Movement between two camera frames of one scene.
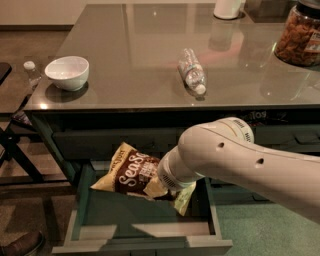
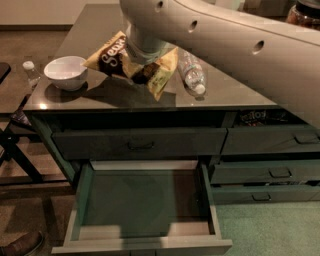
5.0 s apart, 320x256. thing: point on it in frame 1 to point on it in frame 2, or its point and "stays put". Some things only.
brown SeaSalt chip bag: [132, 171] to [114, 58]
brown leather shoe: [23, 245] stays put
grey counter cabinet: [126, 81] stays put
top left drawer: [100, 143] stays put
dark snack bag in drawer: [266, 117] stays put
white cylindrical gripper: [165, 175] to [145, 55]
